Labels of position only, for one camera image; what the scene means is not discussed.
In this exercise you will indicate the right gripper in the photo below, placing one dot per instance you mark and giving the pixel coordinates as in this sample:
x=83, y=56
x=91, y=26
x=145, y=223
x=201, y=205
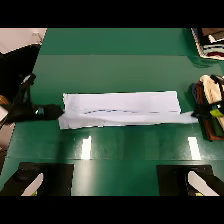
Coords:
x=202, y=110

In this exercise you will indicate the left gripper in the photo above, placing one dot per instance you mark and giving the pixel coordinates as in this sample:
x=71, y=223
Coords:
x=52, y=111

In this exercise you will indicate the white shirt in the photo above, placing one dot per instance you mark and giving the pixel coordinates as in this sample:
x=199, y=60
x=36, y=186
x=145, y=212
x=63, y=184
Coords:
x=123, y=106

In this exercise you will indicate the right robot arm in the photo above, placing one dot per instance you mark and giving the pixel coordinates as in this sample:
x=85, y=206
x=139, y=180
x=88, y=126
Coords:
x=200, y=181

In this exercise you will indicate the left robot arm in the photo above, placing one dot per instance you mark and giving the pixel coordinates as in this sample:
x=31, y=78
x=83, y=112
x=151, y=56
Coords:
x=20, y=114

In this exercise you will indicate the cream garment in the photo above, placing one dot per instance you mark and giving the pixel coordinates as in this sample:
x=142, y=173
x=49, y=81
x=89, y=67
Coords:
x=208, y=88

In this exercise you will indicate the heap of clothes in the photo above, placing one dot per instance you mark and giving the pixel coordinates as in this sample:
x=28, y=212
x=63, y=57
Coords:
x=211, y=41

